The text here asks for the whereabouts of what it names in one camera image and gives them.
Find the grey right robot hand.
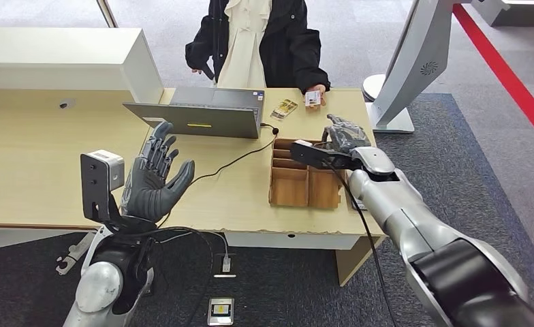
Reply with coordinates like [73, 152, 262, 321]
[321, 113, 373, 155]

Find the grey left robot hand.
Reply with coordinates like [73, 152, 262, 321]
[120, 121, 195, 223]

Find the person's left hand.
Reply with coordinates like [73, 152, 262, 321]
[304, 84, 328, 109]

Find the person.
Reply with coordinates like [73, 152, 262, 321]
[185, 0, 331, 109]

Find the brown cardboard organizer box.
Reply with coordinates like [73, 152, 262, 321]
[269, 137, 347, 209]

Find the light wood desk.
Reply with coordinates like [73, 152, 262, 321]
[112, 88, 386, 287]
[0, 88, 175, 253]

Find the grey laptop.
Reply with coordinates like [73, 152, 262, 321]
[123, 87, 266, 140]

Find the grey white kiosk stand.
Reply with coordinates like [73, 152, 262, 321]
[362, 0, 458, 134]

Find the silver floor socket box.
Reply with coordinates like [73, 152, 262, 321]
[206, 298, 235, 327]

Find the white desk cabinet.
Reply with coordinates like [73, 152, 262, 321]
[0, 27, 164, 106]

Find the grey slanted pole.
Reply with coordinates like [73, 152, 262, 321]
[96, 0, 119, 28]

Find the grey white stand base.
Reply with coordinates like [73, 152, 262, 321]
[472, 0, 534, 27]

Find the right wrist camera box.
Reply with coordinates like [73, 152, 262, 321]
[290, 140, 356, 172]

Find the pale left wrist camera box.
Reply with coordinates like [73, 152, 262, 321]
[80, 149, 125, 222]

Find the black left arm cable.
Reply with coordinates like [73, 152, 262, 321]
[113, 225, 232, 272]

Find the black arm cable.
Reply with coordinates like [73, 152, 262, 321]
[323, 162, 398, 327]
[113, 225, 232, 272]

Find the black laptop cable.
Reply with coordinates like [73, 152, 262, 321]
[156, 123, 280, 229]

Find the white metal bracket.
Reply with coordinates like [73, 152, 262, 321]
[54, 232, 99, 276]

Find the white cable plug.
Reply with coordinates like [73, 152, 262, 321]
[213, 255, 237, 279]

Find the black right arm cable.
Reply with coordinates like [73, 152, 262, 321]
[323, 162, 398, 327]

